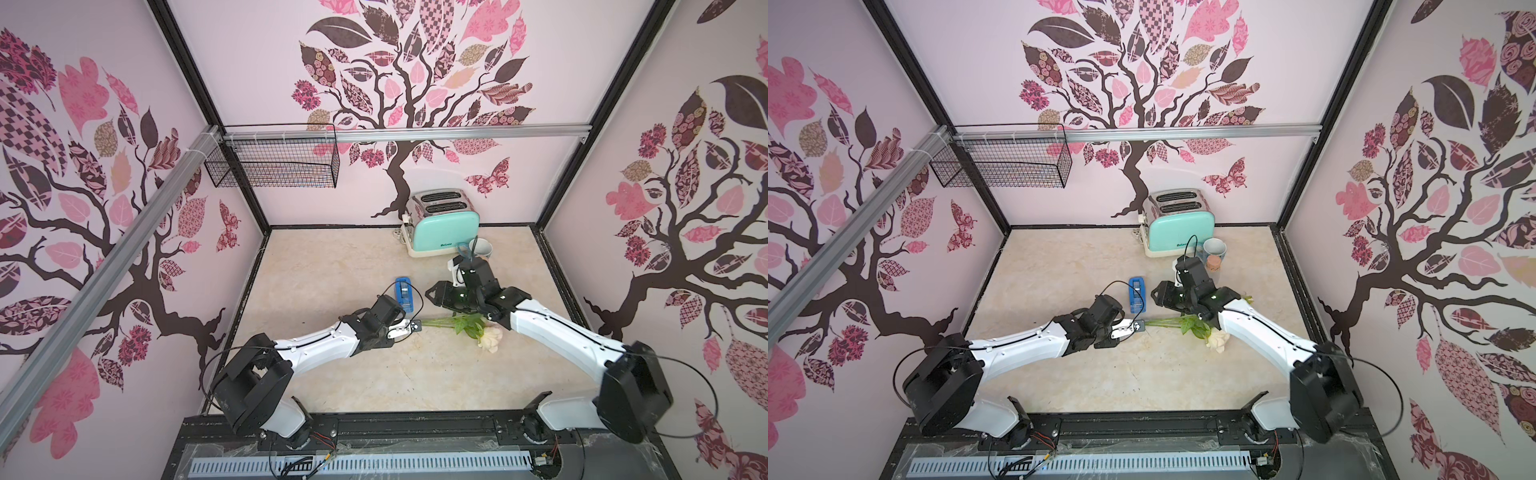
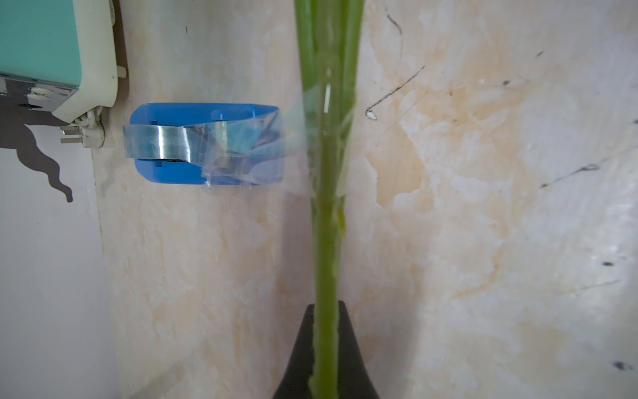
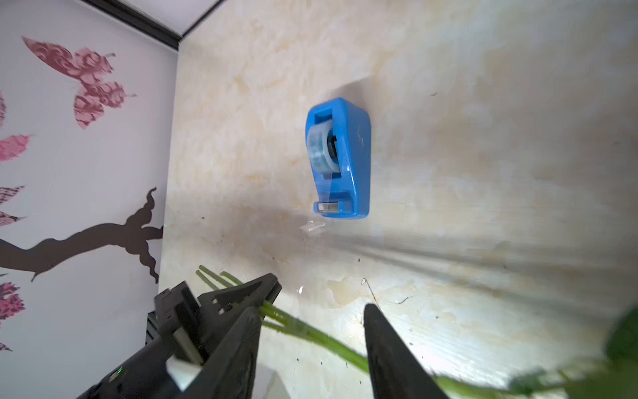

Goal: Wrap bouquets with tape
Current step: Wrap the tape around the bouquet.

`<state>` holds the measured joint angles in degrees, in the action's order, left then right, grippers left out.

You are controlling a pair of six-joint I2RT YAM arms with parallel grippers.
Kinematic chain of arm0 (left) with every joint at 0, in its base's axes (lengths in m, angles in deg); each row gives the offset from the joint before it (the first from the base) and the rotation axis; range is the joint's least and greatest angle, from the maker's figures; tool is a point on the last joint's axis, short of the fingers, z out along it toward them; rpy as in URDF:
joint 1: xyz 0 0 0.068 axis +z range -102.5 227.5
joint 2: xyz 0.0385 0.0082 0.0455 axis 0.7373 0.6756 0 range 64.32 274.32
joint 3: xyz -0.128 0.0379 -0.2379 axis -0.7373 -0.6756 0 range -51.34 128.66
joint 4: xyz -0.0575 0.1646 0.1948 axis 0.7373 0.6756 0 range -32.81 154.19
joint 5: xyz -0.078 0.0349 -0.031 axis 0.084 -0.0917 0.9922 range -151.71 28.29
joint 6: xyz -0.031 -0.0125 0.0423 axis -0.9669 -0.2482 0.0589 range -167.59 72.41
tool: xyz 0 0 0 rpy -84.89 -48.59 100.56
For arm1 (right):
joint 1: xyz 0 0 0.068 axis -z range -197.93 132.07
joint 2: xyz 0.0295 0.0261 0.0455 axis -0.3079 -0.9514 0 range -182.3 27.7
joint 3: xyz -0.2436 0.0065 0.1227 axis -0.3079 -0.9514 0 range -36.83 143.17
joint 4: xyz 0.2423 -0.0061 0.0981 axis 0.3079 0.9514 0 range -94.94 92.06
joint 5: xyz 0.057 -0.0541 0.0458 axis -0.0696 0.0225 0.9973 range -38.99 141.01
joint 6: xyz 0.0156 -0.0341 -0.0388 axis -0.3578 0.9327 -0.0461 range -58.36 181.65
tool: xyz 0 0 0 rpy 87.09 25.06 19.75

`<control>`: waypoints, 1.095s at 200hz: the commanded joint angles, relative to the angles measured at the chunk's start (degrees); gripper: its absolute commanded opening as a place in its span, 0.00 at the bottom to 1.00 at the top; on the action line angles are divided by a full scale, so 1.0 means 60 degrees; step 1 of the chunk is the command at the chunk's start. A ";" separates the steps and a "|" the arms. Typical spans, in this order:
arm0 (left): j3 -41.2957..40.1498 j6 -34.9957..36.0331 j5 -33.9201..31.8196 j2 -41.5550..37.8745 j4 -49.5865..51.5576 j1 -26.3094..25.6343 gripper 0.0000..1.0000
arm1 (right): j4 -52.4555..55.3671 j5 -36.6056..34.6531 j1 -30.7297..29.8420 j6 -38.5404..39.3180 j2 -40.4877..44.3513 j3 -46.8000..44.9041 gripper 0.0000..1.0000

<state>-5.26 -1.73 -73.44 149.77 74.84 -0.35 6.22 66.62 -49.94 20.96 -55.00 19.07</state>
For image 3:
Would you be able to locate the artificial flower bouquet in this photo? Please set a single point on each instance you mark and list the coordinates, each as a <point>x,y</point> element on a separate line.
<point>614,376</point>

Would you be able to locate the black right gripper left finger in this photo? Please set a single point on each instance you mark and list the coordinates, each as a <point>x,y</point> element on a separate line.
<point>230,370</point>

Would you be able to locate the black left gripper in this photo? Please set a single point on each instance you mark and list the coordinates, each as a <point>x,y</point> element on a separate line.
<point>185,330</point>

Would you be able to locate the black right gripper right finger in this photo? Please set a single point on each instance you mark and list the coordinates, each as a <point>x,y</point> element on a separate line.
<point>394,370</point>

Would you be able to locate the clear adhesive tape strip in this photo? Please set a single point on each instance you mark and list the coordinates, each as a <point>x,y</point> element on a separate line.
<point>313,227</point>

